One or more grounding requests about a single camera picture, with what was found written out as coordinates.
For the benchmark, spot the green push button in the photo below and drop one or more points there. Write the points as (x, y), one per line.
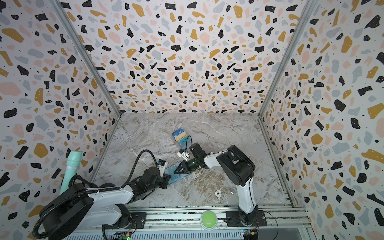
(209, 220)

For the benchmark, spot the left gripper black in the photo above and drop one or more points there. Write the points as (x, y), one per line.
(166, 178)

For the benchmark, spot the mint green cylinder handle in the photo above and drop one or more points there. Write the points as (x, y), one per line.
(73, 162)

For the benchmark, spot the aluminium front rail frame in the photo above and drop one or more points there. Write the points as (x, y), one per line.
(276, 222)

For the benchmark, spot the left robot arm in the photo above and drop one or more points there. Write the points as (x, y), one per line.
(79, 206)

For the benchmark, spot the white poker chip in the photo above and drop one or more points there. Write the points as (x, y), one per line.
(218, 194)

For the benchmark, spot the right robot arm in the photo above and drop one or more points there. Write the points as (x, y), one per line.
(238, 168)

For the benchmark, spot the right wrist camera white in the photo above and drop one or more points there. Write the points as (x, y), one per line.
(183, 153)

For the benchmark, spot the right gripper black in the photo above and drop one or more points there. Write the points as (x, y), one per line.
(186, 166)

